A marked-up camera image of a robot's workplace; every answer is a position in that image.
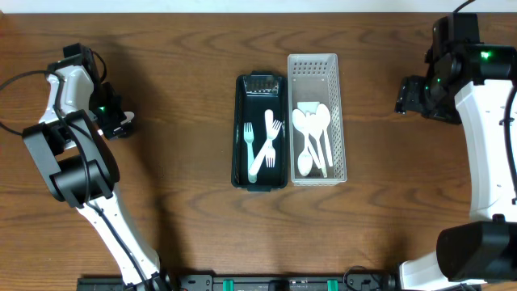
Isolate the clear plastic basket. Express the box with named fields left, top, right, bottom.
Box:
left=288, top=53, right=347, bottom=186

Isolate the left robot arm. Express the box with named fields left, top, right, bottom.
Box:
left=22, top=43, right=174, bottom=290

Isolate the white fork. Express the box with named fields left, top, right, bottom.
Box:
left=243, top=122, right=257, bottom=183
left=250, top=120, right=282, bottom=175

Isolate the white spoon thin handle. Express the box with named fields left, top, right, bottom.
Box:
left=295, top=113, right=313, bottom=176

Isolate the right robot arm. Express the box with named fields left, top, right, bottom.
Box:
left=395, top=11, right=516, bottom=290

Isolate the white fork tines down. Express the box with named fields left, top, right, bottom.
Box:
left=264, top=109, right=275, bottom=168

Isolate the black plastic basket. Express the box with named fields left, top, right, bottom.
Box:
left=231, top=71, right=288, bottom=192

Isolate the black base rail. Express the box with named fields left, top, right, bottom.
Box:
left=76, top=268, right=401, bottom=291

